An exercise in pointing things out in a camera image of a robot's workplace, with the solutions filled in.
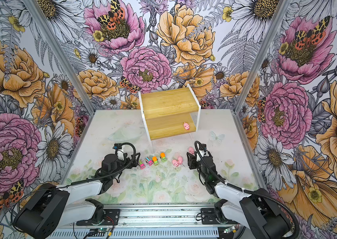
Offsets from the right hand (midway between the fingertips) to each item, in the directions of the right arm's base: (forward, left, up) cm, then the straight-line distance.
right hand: (190, 156), depth 88 cm
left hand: (+2, +34, -2) cm, 34 cm away
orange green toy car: (+1, +21, -5) cm, 22 cm away
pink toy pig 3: (+1, +6, -6) cm, 8 cm away
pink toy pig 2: (+7, -2, -5) cm, 9 cm away
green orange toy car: (+3, +16, -5) cm, 18 cm away
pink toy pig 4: (-1, +9, -6) cm, 11 cm away
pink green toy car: (-2, +29, -5) cm, 29 cm away
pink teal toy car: (+1, +25, -5) cm, 25 cm away
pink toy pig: (+15, +2, +10) cm, 18 cm away
